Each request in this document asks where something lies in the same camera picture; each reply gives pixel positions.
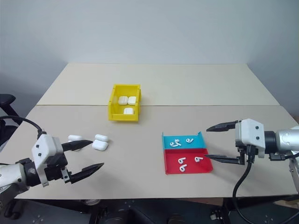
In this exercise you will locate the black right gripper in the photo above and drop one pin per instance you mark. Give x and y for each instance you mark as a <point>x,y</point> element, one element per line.
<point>243,155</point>

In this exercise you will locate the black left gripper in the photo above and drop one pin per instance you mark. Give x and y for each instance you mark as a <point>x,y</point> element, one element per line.
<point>56,166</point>

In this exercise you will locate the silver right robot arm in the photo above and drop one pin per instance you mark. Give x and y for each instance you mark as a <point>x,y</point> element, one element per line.
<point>287,140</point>

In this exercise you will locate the white open charging case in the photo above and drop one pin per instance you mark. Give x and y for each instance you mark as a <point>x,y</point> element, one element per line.
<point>100,142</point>
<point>74,137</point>

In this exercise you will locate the yellow plastic bin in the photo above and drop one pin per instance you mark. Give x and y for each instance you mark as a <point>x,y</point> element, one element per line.
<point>112,109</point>

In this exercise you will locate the white closed charging case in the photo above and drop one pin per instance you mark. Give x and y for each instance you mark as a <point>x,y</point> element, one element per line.
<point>132,100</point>
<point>122,100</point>
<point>128,111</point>

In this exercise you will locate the blue plastic tray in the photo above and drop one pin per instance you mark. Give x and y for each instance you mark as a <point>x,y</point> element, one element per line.
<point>198,142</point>

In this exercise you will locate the white wireless earbud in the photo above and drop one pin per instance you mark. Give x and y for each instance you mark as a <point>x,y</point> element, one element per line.
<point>181,160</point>
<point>178,142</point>
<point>198,159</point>
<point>172,144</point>
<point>183,168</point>
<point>189,140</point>

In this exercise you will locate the red plastic tray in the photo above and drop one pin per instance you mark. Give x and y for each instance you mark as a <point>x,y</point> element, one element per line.
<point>172,168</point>

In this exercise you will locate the silver metal stand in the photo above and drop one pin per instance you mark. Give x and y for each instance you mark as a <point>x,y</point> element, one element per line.
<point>294,177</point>

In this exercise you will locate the black office chair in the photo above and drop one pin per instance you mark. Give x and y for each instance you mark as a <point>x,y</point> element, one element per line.
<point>5,99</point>

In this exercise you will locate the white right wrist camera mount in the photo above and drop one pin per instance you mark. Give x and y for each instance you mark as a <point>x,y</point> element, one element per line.
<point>251,134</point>

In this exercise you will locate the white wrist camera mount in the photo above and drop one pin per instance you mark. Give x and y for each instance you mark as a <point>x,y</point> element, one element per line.
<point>251,134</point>
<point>44,147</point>

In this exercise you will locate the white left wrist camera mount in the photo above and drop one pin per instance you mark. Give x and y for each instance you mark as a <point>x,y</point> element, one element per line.
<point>44,147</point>

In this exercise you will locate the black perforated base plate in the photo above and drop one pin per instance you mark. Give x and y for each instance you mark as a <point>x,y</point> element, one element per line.
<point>46,213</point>
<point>268,213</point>

